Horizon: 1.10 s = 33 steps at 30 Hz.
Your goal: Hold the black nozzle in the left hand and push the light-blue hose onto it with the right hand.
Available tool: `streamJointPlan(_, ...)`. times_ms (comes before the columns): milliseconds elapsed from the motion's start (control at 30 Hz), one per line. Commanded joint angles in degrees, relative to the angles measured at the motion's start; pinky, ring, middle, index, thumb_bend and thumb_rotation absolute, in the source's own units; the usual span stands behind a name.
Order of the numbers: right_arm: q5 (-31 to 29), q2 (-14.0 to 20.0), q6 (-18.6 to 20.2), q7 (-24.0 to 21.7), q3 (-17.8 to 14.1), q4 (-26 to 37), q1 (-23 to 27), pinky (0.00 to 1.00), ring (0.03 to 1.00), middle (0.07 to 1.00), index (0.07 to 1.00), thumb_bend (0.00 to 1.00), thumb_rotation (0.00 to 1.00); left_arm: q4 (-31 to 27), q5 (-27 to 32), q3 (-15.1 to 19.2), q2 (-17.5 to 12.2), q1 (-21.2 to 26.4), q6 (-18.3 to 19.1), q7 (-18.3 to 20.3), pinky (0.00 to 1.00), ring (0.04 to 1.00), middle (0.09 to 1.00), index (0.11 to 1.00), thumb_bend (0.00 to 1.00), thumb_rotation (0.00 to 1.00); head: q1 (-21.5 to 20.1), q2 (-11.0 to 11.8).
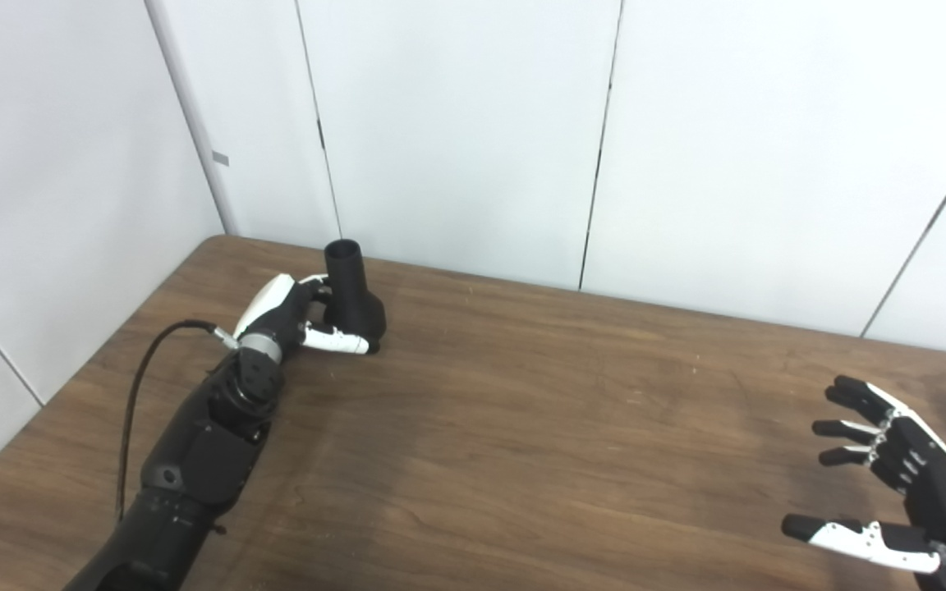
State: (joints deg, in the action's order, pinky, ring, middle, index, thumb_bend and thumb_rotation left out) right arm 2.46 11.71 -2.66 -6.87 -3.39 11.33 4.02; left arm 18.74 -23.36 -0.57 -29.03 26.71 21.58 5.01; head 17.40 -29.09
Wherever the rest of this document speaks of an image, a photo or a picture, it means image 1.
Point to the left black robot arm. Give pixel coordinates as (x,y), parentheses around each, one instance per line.
(202,460)

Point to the black funnel-shaped nozzle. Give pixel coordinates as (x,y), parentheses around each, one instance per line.
(354,304)

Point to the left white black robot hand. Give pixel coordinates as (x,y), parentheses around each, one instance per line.
(276,308)

